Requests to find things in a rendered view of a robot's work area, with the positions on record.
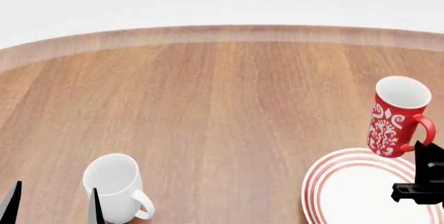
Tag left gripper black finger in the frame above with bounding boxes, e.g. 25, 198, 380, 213
0, 180, 23, 224
87, 187, 105, 224

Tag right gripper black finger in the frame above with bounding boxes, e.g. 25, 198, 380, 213
414, 139, 444, 184

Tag red mug white pattern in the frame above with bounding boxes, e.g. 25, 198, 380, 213
366, 75, 437, 160

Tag plain white mug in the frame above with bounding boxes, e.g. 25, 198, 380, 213
82, 153, 156, 224

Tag white plate red rings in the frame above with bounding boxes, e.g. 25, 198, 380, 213
300, 147, 444, 224

